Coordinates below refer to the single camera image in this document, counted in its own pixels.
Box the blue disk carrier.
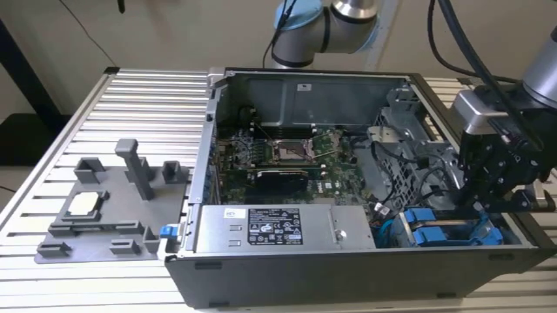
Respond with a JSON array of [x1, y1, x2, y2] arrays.
[[402, 207, 505, 249]]

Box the grey metal disk cage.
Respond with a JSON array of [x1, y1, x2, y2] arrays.
[[364, 87, 463, 209]]

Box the green motherboard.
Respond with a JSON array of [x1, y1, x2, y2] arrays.
[[215, 127, 375, 207]]

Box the metal socket cover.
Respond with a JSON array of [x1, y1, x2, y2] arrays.
[[306, 129, 346, 158]]

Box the CPU socket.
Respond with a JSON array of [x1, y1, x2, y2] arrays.
[[266, 138, 311, 163]]

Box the black RAM slots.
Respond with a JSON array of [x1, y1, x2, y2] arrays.
[[256, 123, 318, 140]]

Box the black graphics card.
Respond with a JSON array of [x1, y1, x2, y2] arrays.
[[244, 167, 312, 203]]

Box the open black PC case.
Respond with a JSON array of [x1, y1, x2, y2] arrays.
[[163, 67, 557, 309]]

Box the silver power supply unit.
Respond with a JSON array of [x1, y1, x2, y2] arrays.
[[191, 204, 378, 259]]

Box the blue case latch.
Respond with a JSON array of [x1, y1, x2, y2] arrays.
[[159, 224, 180, 244]]

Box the grey parts rack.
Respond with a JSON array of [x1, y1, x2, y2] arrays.
[[33, 138, 194, 265]]

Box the silver CPU chip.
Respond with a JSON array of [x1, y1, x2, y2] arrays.
[[61, 191, 111, 216]]

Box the black floor stand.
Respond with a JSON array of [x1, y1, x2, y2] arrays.
[[0, 16, 71, 159]]

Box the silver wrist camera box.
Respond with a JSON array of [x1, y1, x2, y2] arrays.
[[450, 89, 510, 135]]

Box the black disk wire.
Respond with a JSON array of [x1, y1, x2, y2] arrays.
[[368, 140, 465, 211]]

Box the blue disk wire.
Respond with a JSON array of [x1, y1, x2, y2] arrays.
[[374, 217, 401, 249]]

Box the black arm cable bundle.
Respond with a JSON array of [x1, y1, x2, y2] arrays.
[[429, 0, 547, 151]]

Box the thin black wall cable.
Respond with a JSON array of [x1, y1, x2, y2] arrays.
[[59, 0, 119, 70]]

